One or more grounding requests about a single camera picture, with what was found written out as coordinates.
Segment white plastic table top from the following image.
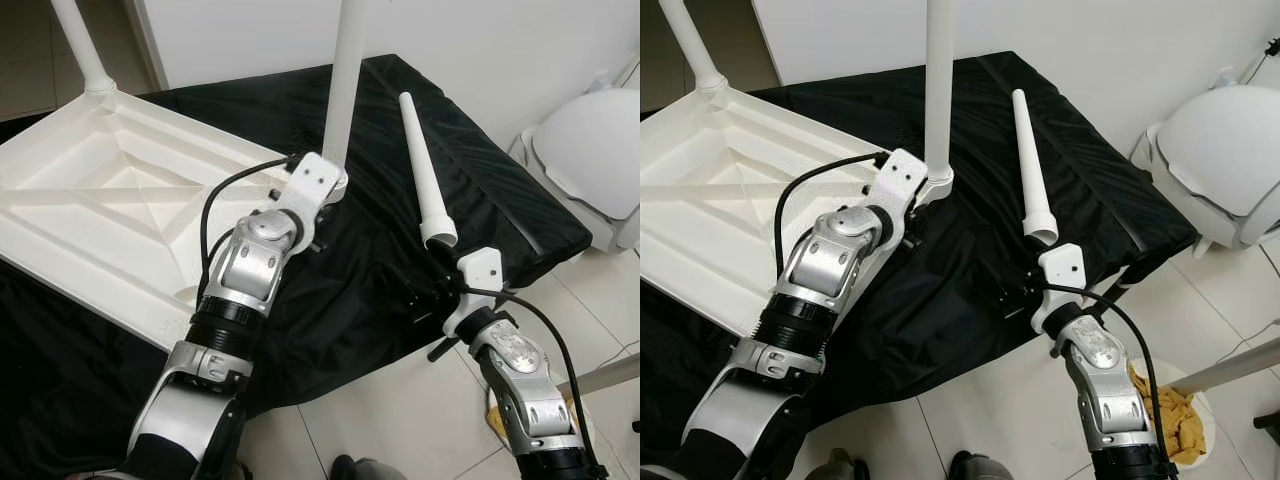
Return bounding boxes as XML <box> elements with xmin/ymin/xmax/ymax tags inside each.
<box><xmin>0</xmin><ymin>85</ymin><xmax>348</xmax><ymax>353</ymax></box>
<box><xmin>640</xmin><ymin>80</ymin><xmax>956</xmax><ymax>338</ymax></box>

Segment black tablecloth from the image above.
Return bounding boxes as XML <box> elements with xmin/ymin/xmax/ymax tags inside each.
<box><xmin>640</xmin><ymin>50</ymin><xmax>1199</xmax><ymax>471</ymax></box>
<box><xmin>0</xmin><ymin>55</ymin><xmax>594</xmax><ymax>480</ymax></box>

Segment grey right robot foot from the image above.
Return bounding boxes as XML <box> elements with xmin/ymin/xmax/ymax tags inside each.
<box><xmin>330</xmin><ymin>455</ymin><xmax>403</xmax><ymax>480</ymax></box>
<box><xmin>950</xmin><ymin>452</ymin><xmax>1013</xmax><ymax>480</ymax></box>

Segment white round appliance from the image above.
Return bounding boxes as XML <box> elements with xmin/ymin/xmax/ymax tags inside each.
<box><xmin>516</xmin><ymin>72</ymin><xmax>641</xmax><ymax>253</ymax></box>
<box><xmin>1130</xmin><ymin>68</ymin><xmax>1280</xmax><ymax>253</ymax></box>

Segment white round basin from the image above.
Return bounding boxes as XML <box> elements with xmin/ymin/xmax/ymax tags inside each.
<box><xmin>1128</xmin><ymin>360</ymin><xmax>1218</xmax><ymax>471</ymax></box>

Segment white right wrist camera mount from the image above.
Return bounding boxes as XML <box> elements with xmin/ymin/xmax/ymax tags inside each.
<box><xmin>440</xmin><ymin>248</ymin><xmax>502</xmax><ymax>337</ymax></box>
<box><xmin>1030</xmin><ymin>243</ymin><xmax>1089</xmax><ymax>337</ymax></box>

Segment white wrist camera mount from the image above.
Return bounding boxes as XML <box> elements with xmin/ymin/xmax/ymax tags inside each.
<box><xmin>870</xmin><ymin>148</ymin><xmax>928</xmax><ymax>223</ymax></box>
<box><xmin>275</xmin><ymin>153</ymin><xmax>349</xmax><ymax>227</ymax></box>
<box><xmin>1030</xmin><ymin>243</ymin><xmax>1089</xmax><ymax>337</ymax></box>
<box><xmin>440</xmin><ymin>248</ymin><xmax>502</xmax><ymax>337</ymax></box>

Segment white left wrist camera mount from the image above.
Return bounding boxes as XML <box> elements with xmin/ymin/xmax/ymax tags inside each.
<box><xmin>275</xmin><ymin>153</ymin><xmax>349</xmax><ymax>227</ymax></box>
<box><xmin>870</xmin><ymin>148</ymin><xmax>928</xmax><ymax>223</ymax></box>

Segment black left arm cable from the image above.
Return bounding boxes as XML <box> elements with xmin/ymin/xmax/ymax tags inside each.
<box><xmin>198</xmin><ymin>155</ymin><xmax>303</xmax><ymax>303</ymax></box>
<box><xmin>773</xmin><ymin>150</ymin><xmax>893</xmax><ymax>283</ymax></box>

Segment thin white floor cable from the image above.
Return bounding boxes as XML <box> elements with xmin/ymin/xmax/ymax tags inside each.
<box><xmin>1225</xmin><ymin>330</ymin><xmax>1280</xmax><ymax>363</ymax></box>

